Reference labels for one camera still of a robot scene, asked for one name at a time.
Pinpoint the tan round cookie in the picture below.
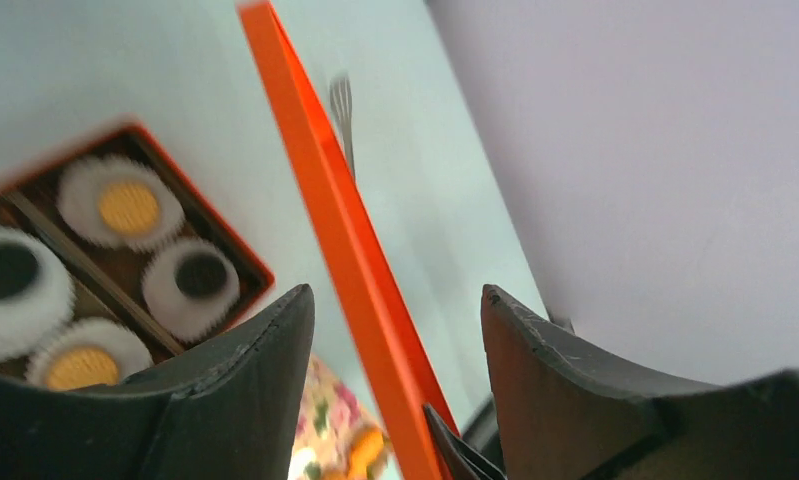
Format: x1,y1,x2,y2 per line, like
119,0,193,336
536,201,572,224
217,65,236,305
97,181,161,236
43,346,120,391

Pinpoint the white paper cupcake liner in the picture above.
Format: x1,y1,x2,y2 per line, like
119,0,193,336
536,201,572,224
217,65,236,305
141,238,239,343
56,154,185,252
25,317,153,390
0,226,75,363

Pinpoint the floral cookie tray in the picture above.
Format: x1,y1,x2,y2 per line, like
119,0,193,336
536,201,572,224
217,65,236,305
288,355,393,479

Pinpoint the black round cookie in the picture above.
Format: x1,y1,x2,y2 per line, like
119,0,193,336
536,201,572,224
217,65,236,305
0,240,40,300
175,251,228,299

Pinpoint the orange tin lid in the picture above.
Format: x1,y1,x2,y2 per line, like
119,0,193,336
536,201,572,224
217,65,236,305
238,1,457,479

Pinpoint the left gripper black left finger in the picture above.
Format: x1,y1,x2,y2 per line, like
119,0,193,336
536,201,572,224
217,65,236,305
0,284,315,479

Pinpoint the orange cookie tin box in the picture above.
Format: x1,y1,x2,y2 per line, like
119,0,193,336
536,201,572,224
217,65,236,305
0,122,273,384

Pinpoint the orange pumpkin cookie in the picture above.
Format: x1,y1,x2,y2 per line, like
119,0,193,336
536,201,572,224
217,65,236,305
319,426,391,480

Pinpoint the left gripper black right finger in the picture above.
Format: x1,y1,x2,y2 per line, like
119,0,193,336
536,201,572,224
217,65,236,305
481,285,799,479

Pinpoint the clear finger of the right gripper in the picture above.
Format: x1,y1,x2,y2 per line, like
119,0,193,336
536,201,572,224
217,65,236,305
329,72,356,178

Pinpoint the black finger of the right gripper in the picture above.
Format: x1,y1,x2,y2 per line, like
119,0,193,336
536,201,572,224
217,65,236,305
423,404,505,480

